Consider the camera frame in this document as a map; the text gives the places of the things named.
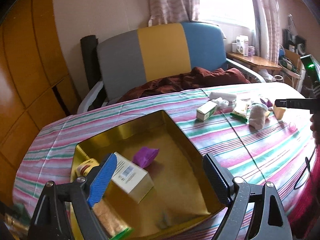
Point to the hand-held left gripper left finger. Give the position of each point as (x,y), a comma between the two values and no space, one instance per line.
(102,180)

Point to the person's red clothing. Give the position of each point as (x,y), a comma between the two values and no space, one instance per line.
(307,205)

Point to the gold tin box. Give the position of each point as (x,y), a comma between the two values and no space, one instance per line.
(175,167)

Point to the black rolled mat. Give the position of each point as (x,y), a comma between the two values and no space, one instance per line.
(88,55)

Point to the brown cardboard box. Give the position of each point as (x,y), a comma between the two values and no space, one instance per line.
(292,57)

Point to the white foam roll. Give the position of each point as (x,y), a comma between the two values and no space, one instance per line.
(222,95)

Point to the yellow sponge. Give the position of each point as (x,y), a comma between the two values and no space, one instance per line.
(278,112)

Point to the grey bed rail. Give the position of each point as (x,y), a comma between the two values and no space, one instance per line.
(247,71)

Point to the grey yellow blue headboard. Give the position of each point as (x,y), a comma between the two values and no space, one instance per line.
(162,52)

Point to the small white box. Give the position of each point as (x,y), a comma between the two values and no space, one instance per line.
(234,47)

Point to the white cardboard box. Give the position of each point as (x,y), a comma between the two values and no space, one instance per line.
(135,182)

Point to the tall white box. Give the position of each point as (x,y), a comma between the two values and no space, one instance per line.
(242,45)

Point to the green and white box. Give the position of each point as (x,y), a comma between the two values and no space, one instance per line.
(206,111)

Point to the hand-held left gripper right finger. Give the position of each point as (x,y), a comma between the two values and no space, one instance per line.
(217,177)

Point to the yellow snack packet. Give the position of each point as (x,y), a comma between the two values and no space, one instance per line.
(83,168)

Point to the dark red blanket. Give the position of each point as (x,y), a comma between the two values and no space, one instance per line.
(190,80)

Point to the small purple wrapper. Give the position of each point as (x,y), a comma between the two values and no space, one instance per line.
(267,102)

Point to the pink patterned curtain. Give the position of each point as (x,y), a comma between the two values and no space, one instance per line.
(267,17)
(172,0)

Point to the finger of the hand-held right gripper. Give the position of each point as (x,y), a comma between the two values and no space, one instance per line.
(292,103)

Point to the person's right hand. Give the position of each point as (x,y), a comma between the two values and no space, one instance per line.
(315,126)

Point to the window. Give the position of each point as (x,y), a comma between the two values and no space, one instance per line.
(225,0)

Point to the wooden side table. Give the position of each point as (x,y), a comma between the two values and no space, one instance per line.
(252,61)

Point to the clear plastic bag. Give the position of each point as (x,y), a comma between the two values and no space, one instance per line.
(222,104)

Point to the small pink item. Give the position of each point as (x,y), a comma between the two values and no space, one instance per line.
(292,126)

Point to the small orange packet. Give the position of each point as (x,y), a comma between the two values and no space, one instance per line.
(267,114)

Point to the purple packet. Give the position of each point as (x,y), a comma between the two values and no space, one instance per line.
(145,156)

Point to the striped tablecloth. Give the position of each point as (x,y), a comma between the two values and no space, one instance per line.
(225,142)

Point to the gold foil packet green edge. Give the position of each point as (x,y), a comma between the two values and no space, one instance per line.
(110,217)

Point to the green snack packet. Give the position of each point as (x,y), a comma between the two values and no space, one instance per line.
(238,113)

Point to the small grey item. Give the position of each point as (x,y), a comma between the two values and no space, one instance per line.
(163,221)

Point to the pale purple box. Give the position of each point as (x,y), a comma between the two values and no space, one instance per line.
(251,51)

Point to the wooden wardrobe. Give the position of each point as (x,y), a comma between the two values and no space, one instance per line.
(30,80)

